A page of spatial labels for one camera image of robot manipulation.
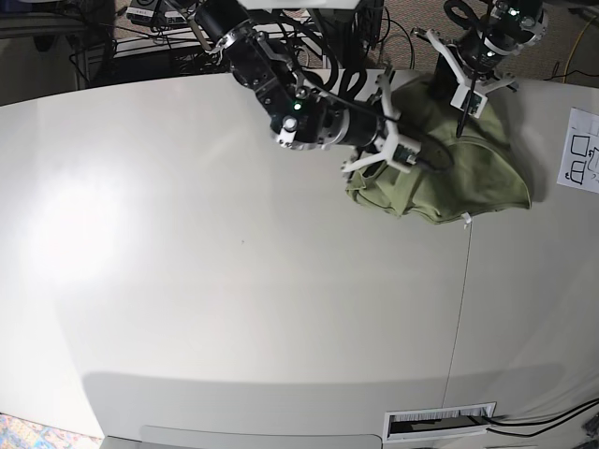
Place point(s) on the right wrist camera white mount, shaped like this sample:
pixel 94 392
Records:
pixel 403 153

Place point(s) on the white instruction paper sheet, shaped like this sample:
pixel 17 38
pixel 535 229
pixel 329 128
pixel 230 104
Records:
pixel 579 165

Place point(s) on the green T-shirt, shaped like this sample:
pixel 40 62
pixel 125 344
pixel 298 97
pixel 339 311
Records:
pixel 455 177

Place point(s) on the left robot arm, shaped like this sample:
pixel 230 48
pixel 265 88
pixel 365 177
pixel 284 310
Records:
pixel 507 28

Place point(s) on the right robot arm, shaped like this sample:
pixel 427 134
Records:
pixel 305 112

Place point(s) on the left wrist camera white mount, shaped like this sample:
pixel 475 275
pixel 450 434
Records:
pixel 471 101

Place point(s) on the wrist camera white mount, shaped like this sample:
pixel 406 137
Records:
pixel 471 101
pixel 403 153

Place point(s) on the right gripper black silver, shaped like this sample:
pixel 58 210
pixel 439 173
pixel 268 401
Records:
pixel 371 127

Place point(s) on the white cable grommet tray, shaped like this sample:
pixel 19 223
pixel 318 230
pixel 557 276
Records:
pixel 437 424

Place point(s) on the grey device boxes with labels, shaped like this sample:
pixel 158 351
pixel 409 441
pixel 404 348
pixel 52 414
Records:
pixel 155 13

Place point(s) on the black table leg column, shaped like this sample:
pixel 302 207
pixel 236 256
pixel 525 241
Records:
pixel 337 27

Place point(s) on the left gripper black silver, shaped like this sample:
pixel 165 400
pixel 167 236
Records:
pixel 467 54

